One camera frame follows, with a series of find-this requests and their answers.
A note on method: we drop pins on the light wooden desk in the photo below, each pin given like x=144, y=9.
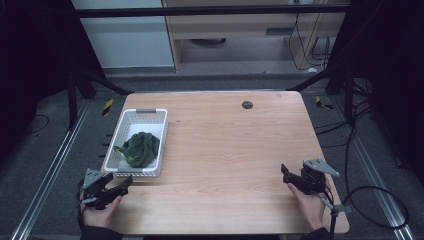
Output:
x=233, y=30

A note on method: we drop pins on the round dark table grommet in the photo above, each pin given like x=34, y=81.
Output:
x=247, y=105

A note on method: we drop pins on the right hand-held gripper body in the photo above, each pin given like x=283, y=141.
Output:
x=313, y=180

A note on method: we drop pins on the person's left hand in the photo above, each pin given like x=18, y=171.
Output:
x=100, y=216

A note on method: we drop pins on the black yellow striped tape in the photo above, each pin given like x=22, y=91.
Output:
x=107, y=107
x=322, y=103

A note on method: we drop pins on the dark green cloth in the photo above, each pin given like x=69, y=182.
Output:
x=141, y=150

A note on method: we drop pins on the white cabinet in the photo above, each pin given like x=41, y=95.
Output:
x=130, y=43

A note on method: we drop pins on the black metal stand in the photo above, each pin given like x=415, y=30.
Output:
x=348, y=93
x=71, y=100

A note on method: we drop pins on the person's right hand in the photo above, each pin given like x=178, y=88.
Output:
x=309, y=208

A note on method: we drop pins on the dark curtain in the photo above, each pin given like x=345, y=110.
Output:
x=33, y=66
x=393, y=66

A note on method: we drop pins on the black horizontal frame bar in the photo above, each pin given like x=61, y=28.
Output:
x=200, y=11

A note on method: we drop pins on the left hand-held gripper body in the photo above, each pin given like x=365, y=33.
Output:
x=94, y=191

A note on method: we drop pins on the white perforated plastic basket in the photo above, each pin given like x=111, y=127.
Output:
x=138, y=166

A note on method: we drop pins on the aluminium floor rail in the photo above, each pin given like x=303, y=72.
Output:
x=50, y=170
x=380, y=193

